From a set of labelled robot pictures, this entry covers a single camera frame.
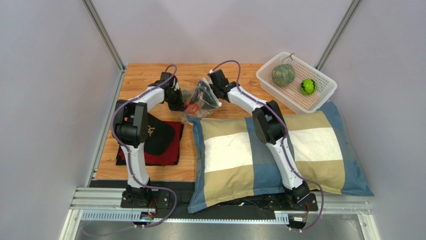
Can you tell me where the clear zip top bag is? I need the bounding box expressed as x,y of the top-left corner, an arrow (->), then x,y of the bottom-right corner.
179,77 -> 222,124

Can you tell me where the red fake tomato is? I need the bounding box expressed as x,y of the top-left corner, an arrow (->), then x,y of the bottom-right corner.
185,102 -> 199,114

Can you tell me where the dark green fake melon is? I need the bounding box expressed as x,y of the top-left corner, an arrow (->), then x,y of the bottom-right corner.
271,53 -> 296,87

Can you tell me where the bright green fake watermelon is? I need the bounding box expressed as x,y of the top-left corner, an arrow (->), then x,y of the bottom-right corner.
300,78 -> 318,95

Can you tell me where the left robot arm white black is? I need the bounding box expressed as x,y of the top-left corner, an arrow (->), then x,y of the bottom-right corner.
110,71 -> 184,208

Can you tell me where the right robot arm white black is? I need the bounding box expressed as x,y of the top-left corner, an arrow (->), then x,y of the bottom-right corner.
207,69 -> 311,209

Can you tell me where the small green fake vegetable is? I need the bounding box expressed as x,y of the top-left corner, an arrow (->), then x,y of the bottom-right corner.
181,90 -> 192,103

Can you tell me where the black baseball cap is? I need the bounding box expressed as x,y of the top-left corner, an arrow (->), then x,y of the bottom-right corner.
144,113 -> 176,156

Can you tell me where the folded red black cloth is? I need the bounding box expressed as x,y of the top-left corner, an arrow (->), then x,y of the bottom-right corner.
115,120 -> 185,167

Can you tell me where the plaid pillow blue beige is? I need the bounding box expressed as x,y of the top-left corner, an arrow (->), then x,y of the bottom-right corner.
188,102 -> 373,196

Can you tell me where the white plastic basket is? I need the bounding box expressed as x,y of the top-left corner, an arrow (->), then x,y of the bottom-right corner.
256,51 -> 338,114

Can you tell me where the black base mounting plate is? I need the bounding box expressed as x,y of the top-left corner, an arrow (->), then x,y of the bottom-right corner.
89,179 -> 319,221

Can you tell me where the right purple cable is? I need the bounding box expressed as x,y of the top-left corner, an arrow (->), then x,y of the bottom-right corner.
209,59 -> 326,233

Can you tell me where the left vertical aluminium post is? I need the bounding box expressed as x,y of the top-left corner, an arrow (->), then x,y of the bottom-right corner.
81,0 -> 126,73

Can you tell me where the vertical aluminium post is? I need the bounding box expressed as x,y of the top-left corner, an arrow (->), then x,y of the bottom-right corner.
81,0 -> 126,73
315,0 -> 363,71

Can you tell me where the right vertical aluminium post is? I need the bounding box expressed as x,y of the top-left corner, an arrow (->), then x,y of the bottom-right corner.
315,0 -> 363,71

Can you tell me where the aluminium frame rail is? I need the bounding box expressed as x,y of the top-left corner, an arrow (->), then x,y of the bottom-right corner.
60,181 -> 380,240

